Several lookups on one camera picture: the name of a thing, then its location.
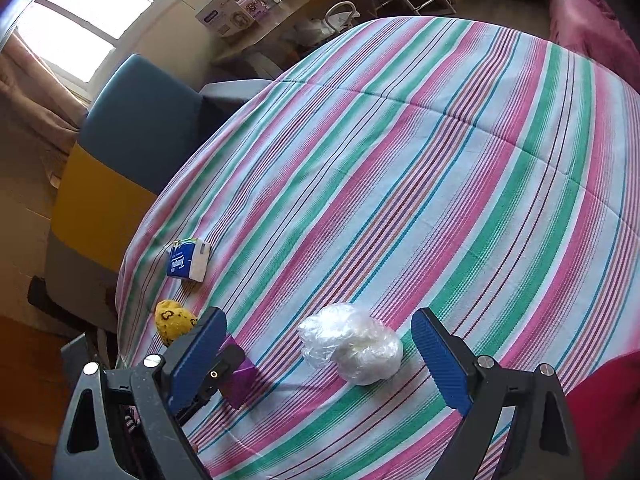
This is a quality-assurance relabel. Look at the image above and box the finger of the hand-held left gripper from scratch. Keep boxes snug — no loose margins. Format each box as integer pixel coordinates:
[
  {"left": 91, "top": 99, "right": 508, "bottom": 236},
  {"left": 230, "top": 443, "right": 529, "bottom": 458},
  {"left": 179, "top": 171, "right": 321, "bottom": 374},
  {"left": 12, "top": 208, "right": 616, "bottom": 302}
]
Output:
[{"left": 175, "top": 342, "right": 247, "bottom": 423}]

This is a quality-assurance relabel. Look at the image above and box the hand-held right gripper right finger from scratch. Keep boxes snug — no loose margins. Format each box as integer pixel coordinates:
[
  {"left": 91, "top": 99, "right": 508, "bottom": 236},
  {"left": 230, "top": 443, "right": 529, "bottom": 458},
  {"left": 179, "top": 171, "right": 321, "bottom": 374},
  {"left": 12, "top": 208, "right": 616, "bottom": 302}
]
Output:
[{"left": 411, "top": 307, "right": 587, "bottom": 480}]

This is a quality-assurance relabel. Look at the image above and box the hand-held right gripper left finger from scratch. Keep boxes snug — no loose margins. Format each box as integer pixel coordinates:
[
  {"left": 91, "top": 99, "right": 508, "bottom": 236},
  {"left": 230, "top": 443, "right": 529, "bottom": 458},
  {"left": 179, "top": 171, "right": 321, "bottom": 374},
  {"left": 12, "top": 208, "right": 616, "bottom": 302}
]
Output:
[{"left": 52, "top": 306, "right": 228, "bottom": 480}]

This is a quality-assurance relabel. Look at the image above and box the clear plastic white bundle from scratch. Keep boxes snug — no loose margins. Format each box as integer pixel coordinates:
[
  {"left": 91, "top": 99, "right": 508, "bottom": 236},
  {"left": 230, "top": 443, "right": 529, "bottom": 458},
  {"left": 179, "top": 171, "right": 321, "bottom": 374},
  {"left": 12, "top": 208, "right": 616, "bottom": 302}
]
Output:
[{"left": 297, "top": 303, "right": 404, "bottom": 387}]

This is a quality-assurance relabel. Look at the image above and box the yellow knitted toy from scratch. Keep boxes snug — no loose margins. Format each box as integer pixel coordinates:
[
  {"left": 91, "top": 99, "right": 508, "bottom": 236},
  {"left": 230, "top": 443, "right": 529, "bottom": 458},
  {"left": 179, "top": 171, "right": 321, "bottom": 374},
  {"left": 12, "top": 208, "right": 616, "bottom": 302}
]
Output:
[{"left": 154, "top": 299, "right": 198, "bottom": 347}]

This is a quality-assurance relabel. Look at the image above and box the blue white tissue pack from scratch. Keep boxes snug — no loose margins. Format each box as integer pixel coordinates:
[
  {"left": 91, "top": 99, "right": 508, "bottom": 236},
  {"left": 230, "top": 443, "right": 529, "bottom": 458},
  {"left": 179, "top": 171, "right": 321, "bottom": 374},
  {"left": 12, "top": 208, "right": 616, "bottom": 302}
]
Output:
[{"left": 165, "top": 237, "right": 211, "bottom": 283}]

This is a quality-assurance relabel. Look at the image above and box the person's red clothing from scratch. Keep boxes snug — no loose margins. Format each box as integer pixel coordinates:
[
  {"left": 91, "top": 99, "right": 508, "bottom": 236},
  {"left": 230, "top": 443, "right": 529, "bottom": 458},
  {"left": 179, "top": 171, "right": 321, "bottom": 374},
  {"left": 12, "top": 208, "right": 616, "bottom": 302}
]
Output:
[{"left": 562, "top": 352, "right": 640, "bottom": 480}]

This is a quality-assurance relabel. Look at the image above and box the striped pink green tablecloth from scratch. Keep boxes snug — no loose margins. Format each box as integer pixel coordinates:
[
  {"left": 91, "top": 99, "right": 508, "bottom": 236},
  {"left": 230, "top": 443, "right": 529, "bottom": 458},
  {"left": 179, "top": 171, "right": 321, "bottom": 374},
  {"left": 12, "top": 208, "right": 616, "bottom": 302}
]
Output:
[{"left": 114, "top": 16, "right": 640, "bottom": 480}]

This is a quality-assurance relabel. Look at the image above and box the grey yellow blue sofa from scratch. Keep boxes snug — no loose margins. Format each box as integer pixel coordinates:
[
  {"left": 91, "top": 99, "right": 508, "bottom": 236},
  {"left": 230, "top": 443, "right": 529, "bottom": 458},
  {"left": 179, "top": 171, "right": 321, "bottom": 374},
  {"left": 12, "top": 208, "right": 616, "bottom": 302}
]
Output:
[{"left": 27, "top": 54, "right": 273, "bottom": 333}]

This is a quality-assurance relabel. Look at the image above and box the pink floral curtain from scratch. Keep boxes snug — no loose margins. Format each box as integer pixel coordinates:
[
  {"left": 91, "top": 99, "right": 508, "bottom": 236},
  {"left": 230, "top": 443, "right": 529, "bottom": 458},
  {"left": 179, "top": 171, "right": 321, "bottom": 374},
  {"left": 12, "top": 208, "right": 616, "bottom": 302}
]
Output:
[{"left": 0, "top": 35, "right": 88, "bottom": 153}]

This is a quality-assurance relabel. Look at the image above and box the white printed box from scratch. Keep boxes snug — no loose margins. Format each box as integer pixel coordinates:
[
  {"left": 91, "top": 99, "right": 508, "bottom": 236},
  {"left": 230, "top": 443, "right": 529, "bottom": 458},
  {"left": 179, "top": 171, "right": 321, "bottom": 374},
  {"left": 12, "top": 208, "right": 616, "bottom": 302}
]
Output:
[{"left": 195, "top": 0, "right": 248, "bottom": 37}]

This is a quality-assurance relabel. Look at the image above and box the small purple printed box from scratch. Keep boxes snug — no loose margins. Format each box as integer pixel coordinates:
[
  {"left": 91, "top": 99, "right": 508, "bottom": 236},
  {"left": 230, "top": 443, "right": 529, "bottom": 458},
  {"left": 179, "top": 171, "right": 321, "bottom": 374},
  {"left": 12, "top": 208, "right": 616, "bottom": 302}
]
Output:
[{"left": 240, "top": 0, "right": 271, "bottom": 23}]

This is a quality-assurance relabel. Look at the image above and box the window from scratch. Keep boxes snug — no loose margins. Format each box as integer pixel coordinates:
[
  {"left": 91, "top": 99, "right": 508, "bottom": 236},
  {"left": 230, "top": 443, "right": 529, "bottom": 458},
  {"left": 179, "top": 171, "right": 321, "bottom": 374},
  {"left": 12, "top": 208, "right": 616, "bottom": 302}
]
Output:
[{"left": 0, "top": 0, "right": 211, "bottom": 91}]

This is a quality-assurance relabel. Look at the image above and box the wooden desk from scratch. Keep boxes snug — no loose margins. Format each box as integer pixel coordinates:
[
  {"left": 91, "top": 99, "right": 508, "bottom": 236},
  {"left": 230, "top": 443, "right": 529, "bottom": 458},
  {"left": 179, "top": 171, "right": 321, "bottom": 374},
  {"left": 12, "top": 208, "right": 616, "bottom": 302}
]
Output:
[{"left": 210, "top": 0, "right": 453, "bottom": 83}]

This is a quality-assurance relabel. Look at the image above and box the pink bedspread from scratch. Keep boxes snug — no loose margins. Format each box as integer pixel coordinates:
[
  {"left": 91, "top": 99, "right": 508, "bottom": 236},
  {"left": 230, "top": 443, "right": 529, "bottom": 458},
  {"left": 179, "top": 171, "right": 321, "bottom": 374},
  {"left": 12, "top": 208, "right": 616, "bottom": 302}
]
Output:
[{"left": 547, "top": 0, "right": 640, "bottom": 91}]

